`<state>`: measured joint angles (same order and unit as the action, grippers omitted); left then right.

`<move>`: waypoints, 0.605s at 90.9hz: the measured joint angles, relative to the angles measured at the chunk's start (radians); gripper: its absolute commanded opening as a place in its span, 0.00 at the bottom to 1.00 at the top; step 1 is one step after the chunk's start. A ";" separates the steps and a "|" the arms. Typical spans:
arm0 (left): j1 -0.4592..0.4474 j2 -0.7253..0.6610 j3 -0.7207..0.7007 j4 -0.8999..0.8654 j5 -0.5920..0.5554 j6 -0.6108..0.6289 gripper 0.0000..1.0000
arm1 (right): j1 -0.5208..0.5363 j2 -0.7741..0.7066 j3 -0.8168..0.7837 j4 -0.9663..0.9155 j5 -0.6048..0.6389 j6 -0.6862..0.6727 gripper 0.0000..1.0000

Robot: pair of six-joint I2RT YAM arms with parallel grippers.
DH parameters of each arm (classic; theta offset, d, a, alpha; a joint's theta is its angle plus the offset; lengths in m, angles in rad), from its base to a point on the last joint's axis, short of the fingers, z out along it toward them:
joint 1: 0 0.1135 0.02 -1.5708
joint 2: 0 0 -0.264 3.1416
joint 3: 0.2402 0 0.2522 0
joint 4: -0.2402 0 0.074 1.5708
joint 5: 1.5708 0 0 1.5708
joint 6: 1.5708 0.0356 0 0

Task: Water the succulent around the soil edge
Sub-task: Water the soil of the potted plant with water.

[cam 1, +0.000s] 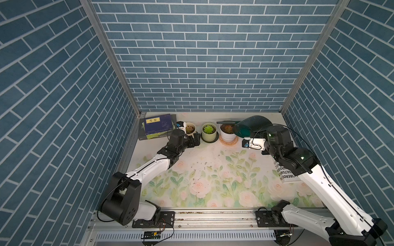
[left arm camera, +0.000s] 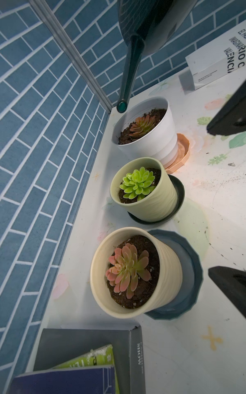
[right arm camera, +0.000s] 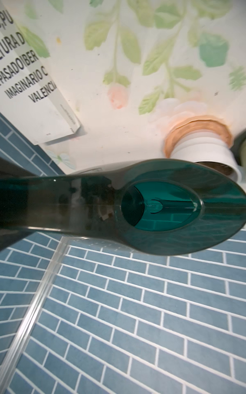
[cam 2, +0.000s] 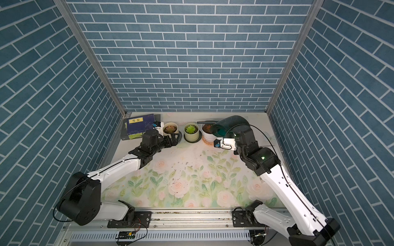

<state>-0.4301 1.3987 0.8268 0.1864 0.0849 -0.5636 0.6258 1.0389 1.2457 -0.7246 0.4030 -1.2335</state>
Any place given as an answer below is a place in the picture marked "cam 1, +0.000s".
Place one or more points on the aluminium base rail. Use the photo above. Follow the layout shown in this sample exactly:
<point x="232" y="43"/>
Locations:
<point x="205" y="227"/>

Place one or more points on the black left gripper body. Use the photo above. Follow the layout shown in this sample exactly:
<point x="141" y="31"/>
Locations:
<point x="188" y="143"/>

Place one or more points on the dark green round saucer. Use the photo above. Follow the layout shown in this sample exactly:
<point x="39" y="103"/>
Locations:
<point x="216" y="139"/>

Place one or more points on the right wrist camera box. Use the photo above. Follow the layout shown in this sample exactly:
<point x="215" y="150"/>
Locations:
<point x="246" y="143"/>

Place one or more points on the aluminium left corner post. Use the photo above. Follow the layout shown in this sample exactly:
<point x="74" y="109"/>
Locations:
<point x="100" y="32"/>

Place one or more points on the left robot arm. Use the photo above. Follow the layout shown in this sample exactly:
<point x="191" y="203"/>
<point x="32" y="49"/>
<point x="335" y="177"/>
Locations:
<point x="122" y="196"/>

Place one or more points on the white plant pot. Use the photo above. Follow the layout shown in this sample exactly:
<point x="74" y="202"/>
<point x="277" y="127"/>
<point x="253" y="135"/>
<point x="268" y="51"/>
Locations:
<point x="227" y="137"/>

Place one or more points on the dark blue Chinese book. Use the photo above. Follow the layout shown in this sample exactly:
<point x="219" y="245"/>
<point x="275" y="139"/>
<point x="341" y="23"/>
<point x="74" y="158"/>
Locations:
<point x="158" y="124"/>

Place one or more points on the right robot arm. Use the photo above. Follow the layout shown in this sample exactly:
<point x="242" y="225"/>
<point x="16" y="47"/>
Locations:
<point x="349" y="225"/>

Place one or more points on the cream ribbed plant pot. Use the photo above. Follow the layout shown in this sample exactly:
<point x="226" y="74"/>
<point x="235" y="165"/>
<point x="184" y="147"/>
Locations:
<point x="190" y="129"/>

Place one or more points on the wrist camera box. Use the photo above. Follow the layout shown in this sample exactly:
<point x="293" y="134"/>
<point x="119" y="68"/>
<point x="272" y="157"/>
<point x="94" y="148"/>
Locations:
<point x="181" y="125"/>
<point x="246" y="143"/>

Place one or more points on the aluminium right corner post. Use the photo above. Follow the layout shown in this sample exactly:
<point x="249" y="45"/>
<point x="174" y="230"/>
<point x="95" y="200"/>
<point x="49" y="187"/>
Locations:
<point x="325" y="34"/>

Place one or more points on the dark green watering can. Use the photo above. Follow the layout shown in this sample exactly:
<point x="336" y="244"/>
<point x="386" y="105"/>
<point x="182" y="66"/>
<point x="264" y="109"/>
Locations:
<point x="248" y="127"/>

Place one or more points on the small green circuit board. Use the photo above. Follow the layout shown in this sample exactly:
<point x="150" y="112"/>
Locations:
<point x="151" y="235"/>

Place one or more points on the bright green succulent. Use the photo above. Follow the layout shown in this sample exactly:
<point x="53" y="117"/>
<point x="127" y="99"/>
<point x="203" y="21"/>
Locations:
<point x="209" y="129"/>

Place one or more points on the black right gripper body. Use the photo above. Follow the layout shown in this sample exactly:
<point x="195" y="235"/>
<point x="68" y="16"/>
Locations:
<point x="264" y="147"/>

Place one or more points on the terracotta pink pot saucer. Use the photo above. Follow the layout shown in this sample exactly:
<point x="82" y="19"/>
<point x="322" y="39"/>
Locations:
<point x="228" y="143"/>

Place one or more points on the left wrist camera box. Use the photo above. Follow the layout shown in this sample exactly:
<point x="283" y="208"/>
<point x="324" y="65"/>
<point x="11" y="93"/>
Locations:
<point x="181" y="125"/>

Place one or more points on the aluminium corner post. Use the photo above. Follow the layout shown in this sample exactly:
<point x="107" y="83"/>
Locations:
<point x="100" y="32"/>
<point x="325" y="34"/>

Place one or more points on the light green plant pot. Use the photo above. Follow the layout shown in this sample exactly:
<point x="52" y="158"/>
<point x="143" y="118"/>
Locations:
<point x="208" y="137"/>

